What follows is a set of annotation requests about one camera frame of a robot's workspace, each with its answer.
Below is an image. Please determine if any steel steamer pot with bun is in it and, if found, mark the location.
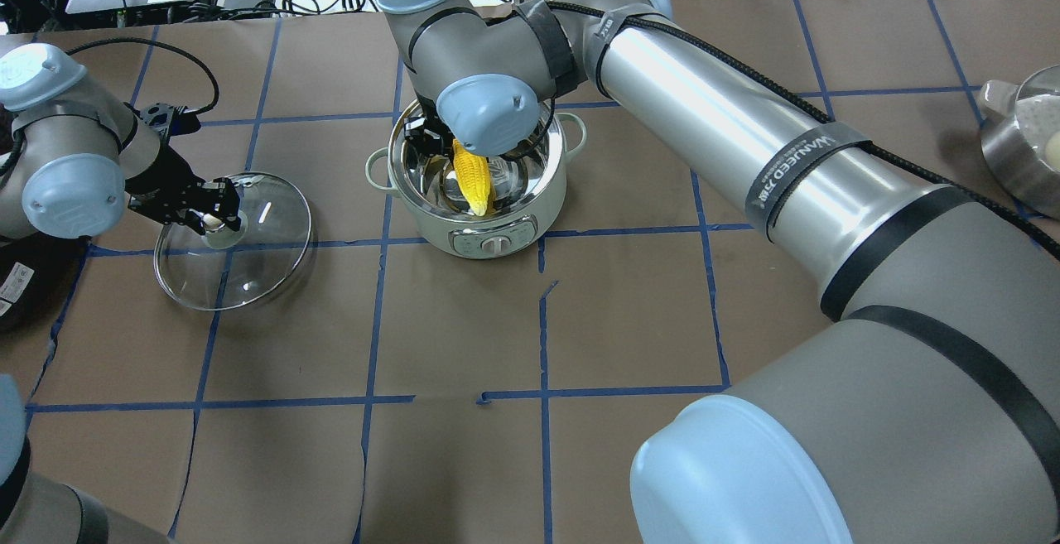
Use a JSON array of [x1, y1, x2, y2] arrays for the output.
[[977, 65, 1059, 220]]

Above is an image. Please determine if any yellow toy corn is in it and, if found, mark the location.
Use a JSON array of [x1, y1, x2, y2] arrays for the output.
[[453, 139, 494, 217]]

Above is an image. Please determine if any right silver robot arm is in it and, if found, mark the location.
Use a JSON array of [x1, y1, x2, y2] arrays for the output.
[[376, 0, 1059, 543]]

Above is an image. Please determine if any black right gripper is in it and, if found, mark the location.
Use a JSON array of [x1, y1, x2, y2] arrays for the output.
[[404, 113, 455, 159]]

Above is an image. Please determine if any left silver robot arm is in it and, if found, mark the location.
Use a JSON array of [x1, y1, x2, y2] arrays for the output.
[[2, 43, 243, 543]]

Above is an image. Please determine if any pale green electric pot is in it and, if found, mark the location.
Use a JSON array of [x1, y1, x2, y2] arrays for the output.
[[364, 100, 588, 260]]

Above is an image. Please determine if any black rice cooker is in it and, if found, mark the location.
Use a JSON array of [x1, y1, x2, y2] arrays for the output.
[[1, 233, 88, 334]]

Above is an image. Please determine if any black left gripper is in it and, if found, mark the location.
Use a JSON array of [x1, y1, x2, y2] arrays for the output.
[[125, 144, 243, 234]]

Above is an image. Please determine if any glass pot lid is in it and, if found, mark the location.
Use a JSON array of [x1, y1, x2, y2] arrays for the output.
[[152, 173, 315, 311]]

